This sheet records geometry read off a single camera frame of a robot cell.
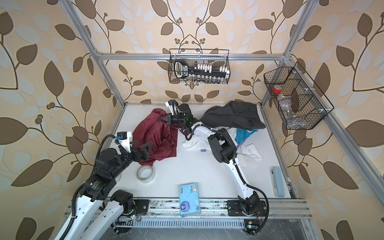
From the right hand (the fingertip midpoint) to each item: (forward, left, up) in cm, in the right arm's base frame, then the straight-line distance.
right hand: (158, 118), depth 90 cm
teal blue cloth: (-4, -54, -14) cm, 56 cm away
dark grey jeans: (+9, -50, -8) cm, 51 cm away
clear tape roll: (-27, +7, -18) cm, 33 cm away
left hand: (-21, +1, +8) cm, 23 cm away
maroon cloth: (-6, -2, -10) cm, 12 cm away
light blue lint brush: (-35, -65, -13) cm, 75 cm away
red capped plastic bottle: (+9, -71, +12) cm, 73 cm away
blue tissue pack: (-44, -19, -11) cm, 49 cm away
